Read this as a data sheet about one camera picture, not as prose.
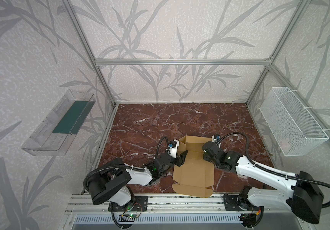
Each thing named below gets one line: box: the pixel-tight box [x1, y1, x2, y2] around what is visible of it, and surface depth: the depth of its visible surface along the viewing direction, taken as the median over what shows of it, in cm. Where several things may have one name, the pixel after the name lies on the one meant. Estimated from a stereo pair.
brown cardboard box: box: [172, 135, 215, 198], surface depth 82 cm
